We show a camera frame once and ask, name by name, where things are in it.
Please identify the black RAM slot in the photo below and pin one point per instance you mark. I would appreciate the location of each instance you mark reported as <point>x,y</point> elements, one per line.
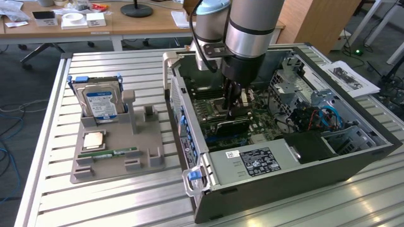
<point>205,89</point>
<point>207,95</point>

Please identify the white desk frame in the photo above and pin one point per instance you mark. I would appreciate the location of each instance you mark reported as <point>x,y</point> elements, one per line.
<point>363,22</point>

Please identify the green graphics card black cooler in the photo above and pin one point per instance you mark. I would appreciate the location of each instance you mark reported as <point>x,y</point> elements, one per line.
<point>233,127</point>

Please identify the white papers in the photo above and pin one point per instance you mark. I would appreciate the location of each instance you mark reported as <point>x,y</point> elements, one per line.
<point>180,21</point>

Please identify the blue case latch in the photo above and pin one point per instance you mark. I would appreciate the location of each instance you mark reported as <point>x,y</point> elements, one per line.
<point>193,176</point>

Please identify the silver disk bay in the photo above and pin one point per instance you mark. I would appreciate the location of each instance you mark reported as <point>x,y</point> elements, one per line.
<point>356,137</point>

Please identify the dark grey open PC case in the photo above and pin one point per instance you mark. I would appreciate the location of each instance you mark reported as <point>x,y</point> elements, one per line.
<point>284,184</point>

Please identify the dark jar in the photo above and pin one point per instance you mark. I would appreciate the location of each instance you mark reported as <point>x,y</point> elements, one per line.
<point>81,6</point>

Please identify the clear plastic bag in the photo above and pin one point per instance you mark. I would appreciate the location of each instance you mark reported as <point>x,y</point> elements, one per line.
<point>12,10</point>

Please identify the white box with black top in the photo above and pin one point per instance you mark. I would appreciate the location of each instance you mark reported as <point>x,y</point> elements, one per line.
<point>45,20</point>

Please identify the flat white box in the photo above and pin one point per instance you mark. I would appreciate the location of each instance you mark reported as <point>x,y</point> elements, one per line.
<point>73,26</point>

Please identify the hard disk with blue caddy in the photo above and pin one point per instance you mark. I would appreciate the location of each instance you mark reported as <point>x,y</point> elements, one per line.
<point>100,104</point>

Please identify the black office chair base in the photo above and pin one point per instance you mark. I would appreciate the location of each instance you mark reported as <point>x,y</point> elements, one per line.
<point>37,52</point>

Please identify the black round lamp base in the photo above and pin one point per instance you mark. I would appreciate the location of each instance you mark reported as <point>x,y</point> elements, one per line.
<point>136,10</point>

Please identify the stack of printed papers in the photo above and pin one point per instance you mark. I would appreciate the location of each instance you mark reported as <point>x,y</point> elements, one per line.
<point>347,78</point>

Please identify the red packets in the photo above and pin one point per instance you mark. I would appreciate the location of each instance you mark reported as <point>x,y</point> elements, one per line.
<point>99,7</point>

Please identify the white bowl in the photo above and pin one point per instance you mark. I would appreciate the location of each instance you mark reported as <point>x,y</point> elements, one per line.
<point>60,2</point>

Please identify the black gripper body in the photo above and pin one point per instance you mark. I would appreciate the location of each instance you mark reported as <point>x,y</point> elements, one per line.
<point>241,69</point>

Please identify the white socket box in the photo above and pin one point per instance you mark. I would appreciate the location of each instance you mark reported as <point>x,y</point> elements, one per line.
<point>341,42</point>

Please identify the plain white box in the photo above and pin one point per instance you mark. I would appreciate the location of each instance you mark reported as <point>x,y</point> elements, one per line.
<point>95,20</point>

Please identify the wooden cabinet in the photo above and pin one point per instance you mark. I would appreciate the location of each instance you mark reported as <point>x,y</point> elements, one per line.
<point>328,28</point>

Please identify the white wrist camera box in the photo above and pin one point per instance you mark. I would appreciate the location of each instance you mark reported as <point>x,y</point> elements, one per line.
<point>203,63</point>

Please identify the silver metal drive cage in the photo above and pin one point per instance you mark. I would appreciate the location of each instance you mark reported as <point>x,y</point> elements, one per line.
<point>293,101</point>

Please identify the blue slot clip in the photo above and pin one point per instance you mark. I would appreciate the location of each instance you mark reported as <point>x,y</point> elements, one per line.
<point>181,120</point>
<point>189,140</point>

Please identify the green motherboard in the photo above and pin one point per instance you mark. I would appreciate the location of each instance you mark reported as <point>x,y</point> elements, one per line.
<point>264,125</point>

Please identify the black plastic shroud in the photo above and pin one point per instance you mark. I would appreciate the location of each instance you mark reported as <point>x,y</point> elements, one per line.
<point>309,146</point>

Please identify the white card with print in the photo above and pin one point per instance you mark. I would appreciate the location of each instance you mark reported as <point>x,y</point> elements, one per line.
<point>15,24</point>

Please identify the CPU socket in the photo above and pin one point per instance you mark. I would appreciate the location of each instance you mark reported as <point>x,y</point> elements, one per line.
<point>217,104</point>

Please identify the black device with green light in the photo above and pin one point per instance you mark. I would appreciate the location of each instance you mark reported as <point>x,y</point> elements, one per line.
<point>359,52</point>

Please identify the silver CPU chip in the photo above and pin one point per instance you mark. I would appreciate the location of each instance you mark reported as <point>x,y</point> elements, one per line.
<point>93,140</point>

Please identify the brown cardboard box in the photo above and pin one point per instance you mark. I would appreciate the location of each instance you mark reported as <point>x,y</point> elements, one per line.
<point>188,7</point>

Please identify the silver power supply unit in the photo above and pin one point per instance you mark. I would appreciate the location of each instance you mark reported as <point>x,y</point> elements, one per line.
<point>229,170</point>

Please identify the grey cup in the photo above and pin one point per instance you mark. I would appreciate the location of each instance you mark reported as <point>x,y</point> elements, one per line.
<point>45,2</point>

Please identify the white tape roll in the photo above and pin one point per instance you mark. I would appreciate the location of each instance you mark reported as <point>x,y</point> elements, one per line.
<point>72,17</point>

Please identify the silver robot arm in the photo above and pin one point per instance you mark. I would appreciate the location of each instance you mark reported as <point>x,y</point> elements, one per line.
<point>249,30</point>

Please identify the grey parts rack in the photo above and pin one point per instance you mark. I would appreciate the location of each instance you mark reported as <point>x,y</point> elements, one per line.
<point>120,146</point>

